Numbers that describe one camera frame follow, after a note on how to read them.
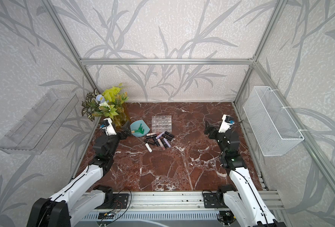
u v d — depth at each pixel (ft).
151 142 3.13
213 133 2.19
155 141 3.16
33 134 2.17
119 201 2.42
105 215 2.31
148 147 3.06
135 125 3.39
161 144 3.09
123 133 2.37
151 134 3.25
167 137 3.22
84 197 1.84
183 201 2.47
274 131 1.95
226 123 2.08
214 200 2.42
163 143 3.08
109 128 2.23
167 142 3.13
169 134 3.25
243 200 1.52
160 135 3.25
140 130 3.33
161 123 3.44
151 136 3.24
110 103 2.97
